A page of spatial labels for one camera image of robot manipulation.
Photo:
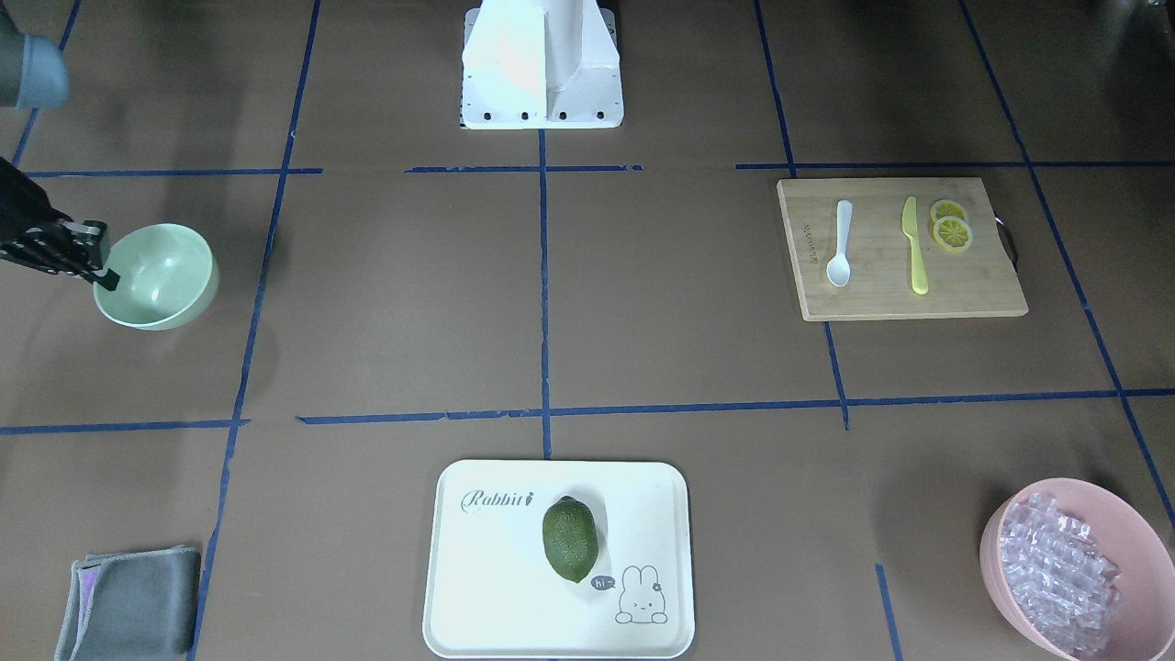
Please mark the wooden cutting board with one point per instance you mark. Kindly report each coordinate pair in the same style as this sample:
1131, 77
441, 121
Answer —
978, 283

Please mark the white plastic spoon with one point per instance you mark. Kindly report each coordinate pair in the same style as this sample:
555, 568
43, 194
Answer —
838, 269

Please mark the grey folded cloth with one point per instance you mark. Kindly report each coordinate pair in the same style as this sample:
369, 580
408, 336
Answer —
131, 606

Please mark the white rabbit tray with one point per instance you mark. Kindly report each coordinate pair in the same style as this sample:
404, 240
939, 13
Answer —
491, 593

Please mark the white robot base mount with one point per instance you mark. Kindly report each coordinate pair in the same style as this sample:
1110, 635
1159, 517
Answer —
541, 65

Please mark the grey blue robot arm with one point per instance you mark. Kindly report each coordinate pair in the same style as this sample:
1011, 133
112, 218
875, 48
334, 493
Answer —
33, 73

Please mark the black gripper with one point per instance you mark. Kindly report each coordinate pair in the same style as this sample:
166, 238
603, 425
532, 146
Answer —
57, 246

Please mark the clear ice cubes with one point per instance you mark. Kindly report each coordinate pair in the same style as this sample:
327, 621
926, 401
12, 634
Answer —
1059, 578

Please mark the light green bowl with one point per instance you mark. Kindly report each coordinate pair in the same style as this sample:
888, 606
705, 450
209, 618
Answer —
168, 277

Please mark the green avocado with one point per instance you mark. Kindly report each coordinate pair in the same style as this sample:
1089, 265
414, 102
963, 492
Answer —
570, 539

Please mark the yellow plastic knife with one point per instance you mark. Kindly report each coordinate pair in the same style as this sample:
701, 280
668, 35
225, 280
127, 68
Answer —
910, 228

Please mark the pink bowl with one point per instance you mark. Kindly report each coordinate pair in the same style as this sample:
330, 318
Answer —
1143, 627

